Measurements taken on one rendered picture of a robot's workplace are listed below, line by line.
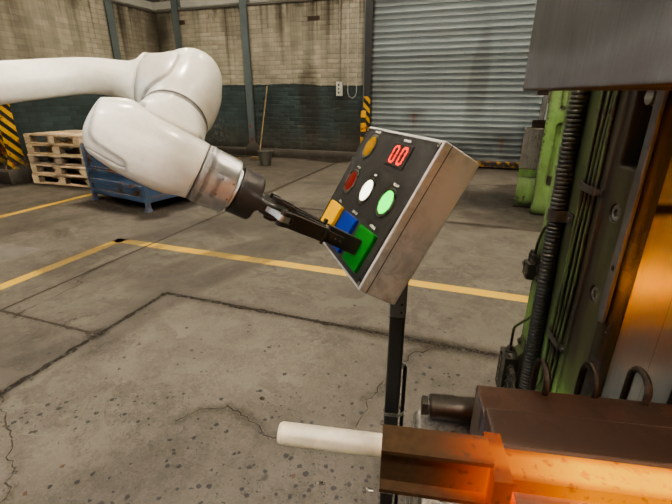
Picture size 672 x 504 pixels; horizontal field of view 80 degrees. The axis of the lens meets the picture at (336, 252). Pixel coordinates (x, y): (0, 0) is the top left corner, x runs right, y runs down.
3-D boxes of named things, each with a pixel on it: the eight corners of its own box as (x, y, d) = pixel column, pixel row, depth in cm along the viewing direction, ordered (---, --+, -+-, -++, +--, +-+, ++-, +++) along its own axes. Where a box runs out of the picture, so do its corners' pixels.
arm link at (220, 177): (184, 205, 58) (223, 222, 60) (211, 148, 56) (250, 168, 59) (188, 192, 66) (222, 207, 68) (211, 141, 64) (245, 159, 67)
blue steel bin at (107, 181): (90, 200, 524) (77, 143, 498) (145, 189, 587) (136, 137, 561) (148, 213, 466) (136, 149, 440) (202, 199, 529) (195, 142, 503)
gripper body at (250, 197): (222, 203, 68) (272, 225, 72) (224, 216, 60) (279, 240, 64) (242, 163, 66) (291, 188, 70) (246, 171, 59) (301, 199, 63)
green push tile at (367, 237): (353, 273, 70) (374, 235, 69) (340, 257, 77) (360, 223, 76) (361, 276, 71) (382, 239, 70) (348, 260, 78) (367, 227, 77)
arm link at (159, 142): (200, 173, 54) (223, 115, 62) (73, 112, 48) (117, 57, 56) (177, 216, 61) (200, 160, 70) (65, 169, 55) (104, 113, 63)
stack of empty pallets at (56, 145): (30, 182, 628) (16, 133, 601) (80, 173, 705) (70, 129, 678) (91, 188, 588) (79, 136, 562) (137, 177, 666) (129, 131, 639)
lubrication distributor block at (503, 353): (497, 415, 73) (509, 350, 68) (490, 391, 78) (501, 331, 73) (517, 417, 72) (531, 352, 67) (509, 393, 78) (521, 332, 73)
